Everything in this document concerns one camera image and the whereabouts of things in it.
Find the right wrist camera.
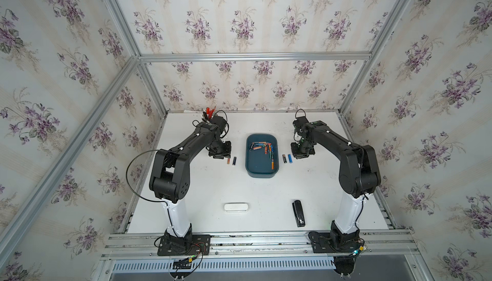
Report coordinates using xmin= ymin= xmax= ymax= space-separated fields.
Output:
xmin=293 ymin=116 xmax=309 ymax=131

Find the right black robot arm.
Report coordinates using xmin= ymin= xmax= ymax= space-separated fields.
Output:
xmin=291 ymin=117 xmax=381 ymax=243

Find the teal plastic storage box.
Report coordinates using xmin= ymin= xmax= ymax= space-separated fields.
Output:
xmin=245 ymin=133 xmax=279 ymax=179

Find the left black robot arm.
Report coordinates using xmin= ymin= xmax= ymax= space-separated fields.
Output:
xmin=149 ymin=117 xmax=231 ymax=240

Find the white eraser box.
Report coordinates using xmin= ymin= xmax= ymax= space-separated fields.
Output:
xmin=224 ymin=202 xmax=249 ymax=213

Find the black stapler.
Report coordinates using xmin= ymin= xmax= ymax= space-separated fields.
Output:
xmin=292 ymin=200 xmax=306 ymax=227

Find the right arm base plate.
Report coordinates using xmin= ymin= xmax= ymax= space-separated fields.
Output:
xmin=308 ymin=231 xmax=365 ymax=254

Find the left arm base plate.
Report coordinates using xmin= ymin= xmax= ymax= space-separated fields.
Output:
xmin=155 ymin=234 xmax=211 ymax=256

